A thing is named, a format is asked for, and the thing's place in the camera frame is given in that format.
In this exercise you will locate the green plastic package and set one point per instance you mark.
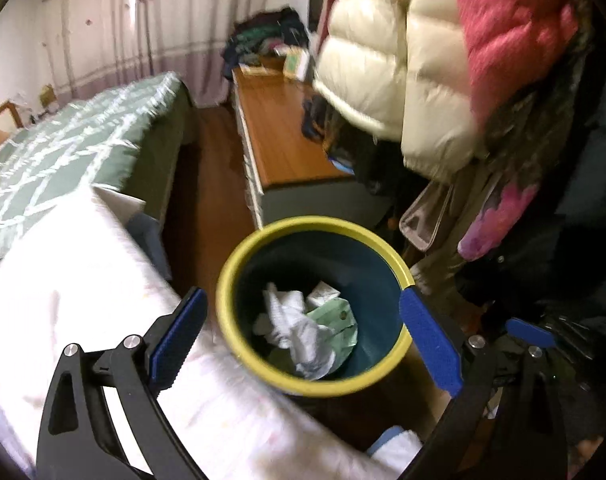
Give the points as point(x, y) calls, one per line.
point(339, 322)

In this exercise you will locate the low wooden cabinet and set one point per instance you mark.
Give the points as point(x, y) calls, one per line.
point(288, 135)

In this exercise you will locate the leopard print coat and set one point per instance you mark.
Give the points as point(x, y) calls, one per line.
point(543, 125)

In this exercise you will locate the pile of mixed clothes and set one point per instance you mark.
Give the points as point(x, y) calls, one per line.
point(263, 35)

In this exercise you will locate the wooden bed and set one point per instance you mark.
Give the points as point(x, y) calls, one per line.
point(180, 125)

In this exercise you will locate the cream puffer jacket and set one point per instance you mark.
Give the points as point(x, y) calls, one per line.
point(393, 60)

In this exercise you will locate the black coat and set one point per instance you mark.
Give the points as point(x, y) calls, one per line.
point(598, 185)

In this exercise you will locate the green box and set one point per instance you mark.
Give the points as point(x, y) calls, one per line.
point(295, 62)

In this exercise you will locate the large white tissue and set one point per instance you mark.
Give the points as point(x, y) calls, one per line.
point(298, 330)

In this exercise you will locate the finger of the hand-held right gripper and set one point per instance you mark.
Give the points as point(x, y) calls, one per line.
point(530, 332)

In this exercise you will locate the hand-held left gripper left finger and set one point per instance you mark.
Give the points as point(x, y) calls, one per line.
point(180, 332)

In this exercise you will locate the blue yellow-rimmed trash bin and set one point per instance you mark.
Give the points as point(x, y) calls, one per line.
point(283, 260)

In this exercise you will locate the pink floral garment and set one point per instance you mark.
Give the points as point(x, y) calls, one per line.
point(493, 220)

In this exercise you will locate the clear plastic bag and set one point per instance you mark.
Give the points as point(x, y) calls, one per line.
point(423, 220)

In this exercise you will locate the green checkered duvet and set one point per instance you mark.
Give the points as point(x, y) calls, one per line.
point(58, 160)

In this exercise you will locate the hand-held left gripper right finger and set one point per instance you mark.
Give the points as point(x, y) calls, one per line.
point(430, 340)

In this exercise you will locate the pink white curtain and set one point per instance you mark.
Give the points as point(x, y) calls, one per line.
point(83, 20)
point(208, 10)

